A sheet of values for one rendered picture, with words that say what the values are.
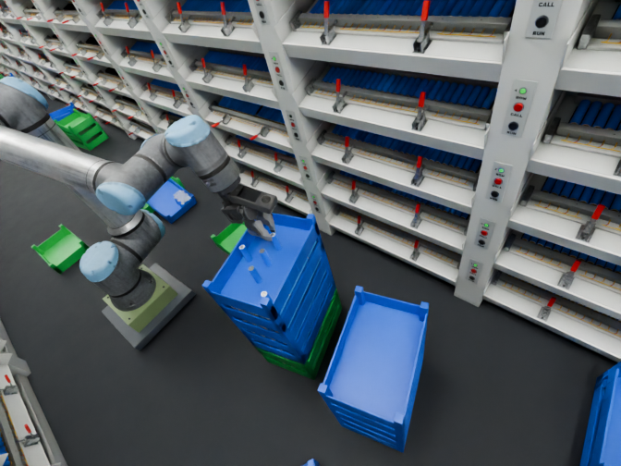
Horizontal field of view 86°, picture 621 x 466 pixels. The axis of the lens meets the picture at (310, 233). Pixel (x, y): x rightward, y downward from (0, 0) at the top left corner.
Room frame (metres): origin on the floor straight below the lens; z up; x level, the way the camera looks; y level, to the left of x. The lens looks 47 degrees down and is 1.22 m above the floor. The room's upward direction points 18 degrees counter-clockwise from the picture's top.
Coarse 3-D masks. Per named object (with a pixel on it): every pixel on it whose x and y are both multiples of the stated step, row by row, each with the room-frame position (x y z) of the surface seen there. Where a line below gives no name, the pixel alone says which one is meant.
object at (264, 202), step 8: (240, 184) 0.70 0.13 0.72; (232, 192) 0.67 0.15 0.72; (240, 192) 0.67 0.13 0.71; (248, 192) 0.66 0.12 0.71; (256, 192) 0.66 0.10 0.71; (264, 192) 0.65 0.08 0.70; (232, 200) 0.67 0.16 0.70; (240, 200) 0.65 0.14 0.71; (248, 200) 0.64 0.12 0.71; (256, 200) 0.63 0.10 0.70; (264, 200) 0.62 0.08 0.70; (272, 200) 0.62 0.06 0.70; (256, 208) 0.62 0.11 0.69; (264, 208) 0.61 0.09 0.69; (272, 208) 0.61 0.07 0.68
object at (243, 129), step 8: (216, 96) 1.69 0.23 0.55; (208, 104) 1.65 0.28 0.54; (216, 104) 1.66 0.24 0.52; (200, 112) 1.62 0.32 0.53; (208, 112) 1.64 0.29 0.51; (208, 120) 1.60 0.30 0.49; (216, 120) 1.56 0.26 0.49; (232, 120) 1.49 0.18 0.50; (224, 128) 1.52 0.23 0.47; (232, 128) 1.45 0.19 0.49; (240, 128) 1.41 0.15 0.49; (248, 128) 1.39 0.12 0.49; (256, 128) 1.36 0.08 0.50; (248, 136) 1.37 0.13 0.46; (272, 136) 1.26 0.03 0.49; (280, 136) 1.23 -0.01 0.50; (288, 136) 1.21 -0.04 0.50; (272, 144) 1.25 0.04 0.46; (280, 144) 1.19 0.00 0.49; (288, 144) 1.16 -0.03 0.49; (288, 152) 1.18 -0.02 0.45
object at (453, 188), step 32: (320, 128) 1.10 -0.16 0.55; (352, 128) 1.05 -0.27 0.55; (320, 160) 1.03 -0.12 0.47; (352, 160) 0.93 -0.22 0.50; (384, 160) 0.85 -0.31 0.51; (416, 160) 0.78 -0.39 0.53; (448, 160) 0.73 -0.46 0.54; (480, 160) 0.68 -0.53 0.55; (416, 192) 0.71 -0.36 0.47; (448, 192) 0.65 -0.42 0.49
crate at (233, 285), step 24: (288, 216) 0.72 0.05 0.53; (312, 216) 0.66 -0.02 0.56; (240, 240) 0.69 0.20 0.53; (264, 240) 0.70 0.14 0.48; (288, 240) 0.67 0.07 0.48; (312, 240) 0.63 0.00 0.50; (240, 264) 0.64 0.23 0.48; (264, 264) 0.61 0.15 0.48; (288, 264) 0.59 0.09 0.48; (216, 288) 0.55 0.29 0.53; (240, 288) 0.56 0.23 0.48; (264, 288) 0.53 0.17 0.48; (288, 288) 0.50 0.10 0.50; (264, 312) 0.44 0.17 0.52
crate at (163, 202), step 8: (168, 184) 1.82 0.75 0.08; (176, 184) 1.77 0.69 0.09; (160, 192) 1.77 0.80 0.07; (168, 192) 1.76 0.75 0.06; (152, 200) 1.72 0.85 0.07; (160, 200) 1.71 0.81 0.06; (168, 200) 1.70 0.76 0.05; (192, 200) 1.63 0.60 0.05; (152, 208) 1.65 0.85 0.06; (160, 208) 1.65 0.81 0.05; (168, 208) 1.64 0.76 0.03; (176, 208) 1.63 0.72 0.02; (184, 208) 1.59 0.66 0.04; (168, 216) 1.52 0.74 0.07; (176, 216) 1.56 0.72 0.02
